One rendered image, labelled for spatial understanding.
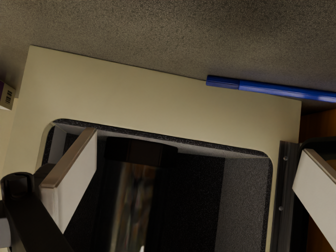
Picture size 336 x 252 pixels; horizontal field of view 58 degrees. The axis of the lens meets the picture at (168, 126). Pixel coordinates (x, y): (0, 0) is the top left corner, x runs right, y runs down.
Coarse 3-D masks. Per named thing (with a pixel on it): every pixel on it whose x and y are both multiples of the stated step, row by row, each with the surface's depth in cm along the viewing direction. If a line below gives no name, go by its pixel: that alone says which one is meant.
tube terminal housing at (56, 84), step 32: (32, 64) 31; (64, 64) 32; (96, 64) 33; (32, 96) 31; (64, 96) 32; (96, 96) 32; (128, 96) 33; (160, 96) 34; (192, 96) 35; (224, 96) 35; (256, 96) 36; (32, 128) 31; (128, 128) 33; (160, 128) 33; (192, 128) 34; (224, 128) 35; (256, 128) 36; (288, 128) 37; (32, 160) 30; (0, 192) 29
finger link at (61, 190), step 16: (80, 144) 16; (96, 144) 19; (64, 160) 14; (80, 160) 16; (48, 176) 13; (64, 176) 13; (80, 176) 16; (48, 192) 12; (64, 192) 14; (80, 192) 16; (48, 208) 13; (64, 208) 14; (64, 224) 14
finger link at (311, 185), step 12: (300, 156) 19; (312, 156) 18; (300, 168) 19; (312, 168) 17; (324, 168) 16; (300, 180) 19; (312, 180) 17; (324, 180) 16; (300, 192) 19; (312, 192) 17; (324, 192) 16; (312, 204) 17; (324, 204) 16; (312, 216) 17; (324, 216) 16; (324, 228) 16
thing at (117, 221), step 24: (120, 168) 37; (144, 168) 37; (168, 168) 40; (120, 192) 37; (144, 192) 37; (96, 216) 38; (120, 216) 36; (144, 216) 37; (96, 240) 37; (120, 240) 36; (144, 240) 37
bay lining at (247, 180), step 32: (96, 160) 49; (192, 160) 52; (224, 160) 49; (256, 160) 39; (96, 192) 50; (192, 192) 51; (224, 192) 47; (256, 192) 37; (192, 224) 50; (224, 224) 45; (256, 224) 36
